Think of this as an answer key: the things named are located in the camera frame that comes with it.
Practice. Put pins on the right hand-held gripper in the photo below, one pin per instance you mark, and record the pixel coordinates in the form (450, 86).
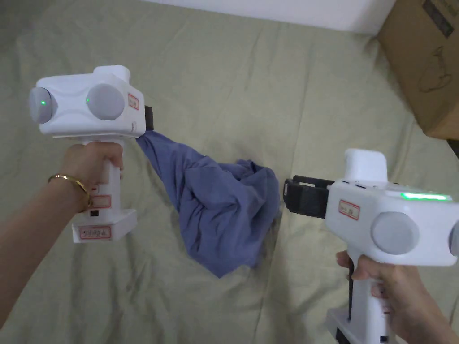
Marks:
(362, 222)

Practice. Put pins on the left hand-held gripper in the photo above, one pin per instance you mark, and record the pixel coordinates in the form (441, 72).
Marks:
(73, 107)

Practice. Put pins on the dark blue shirt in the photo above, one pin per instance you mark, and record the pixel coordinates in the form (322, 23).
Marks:
(222, 211)

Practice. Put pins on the person's right forearm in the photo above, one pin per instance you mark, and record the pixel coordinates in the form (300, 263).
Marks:
(437, 326)

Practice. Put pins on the person's left forearm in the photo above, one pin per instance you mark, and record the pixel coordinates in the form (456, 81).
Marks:
(32, 243)

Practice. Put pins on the person's left hand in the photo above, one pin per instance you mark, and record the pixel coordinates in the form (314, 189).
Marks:
(88, 161)

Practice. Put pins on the person's right hand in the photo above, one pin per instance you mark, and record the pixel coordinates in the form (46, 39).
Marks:
(401, 297)

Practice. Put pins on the bed with pale green sheet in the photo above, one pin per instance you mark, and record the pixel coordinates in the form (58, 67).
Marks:
(229, 89)

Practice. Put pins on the brown cardboard carton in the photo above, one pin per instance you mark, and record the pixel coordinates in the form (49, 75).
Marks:
(423, 57)

